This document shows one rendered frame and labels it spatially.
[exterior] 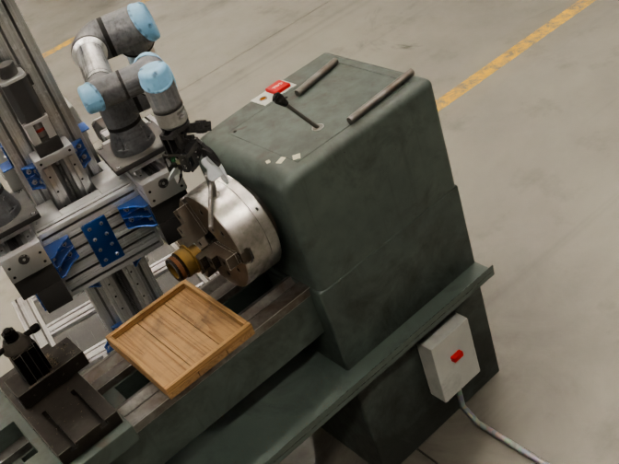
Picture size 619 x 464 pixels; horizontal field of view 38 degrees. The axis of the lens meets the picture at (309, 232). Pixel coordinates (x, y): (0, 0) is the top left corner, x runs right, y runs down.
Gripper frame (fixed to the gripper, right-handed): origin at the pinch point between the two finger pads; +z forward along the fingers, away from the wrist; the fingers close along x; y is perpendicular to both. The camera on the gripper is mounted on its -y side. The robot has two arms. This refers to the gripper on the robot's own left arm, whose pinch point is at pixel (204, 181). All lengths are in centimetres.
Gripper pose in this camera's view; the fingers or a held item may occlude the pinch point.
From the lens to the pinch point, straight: 231.5
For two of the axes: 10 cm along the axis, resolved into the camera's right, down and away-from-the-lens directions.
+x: 9.1, 0.4, -4.2
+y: -3.4, 6.5, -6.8
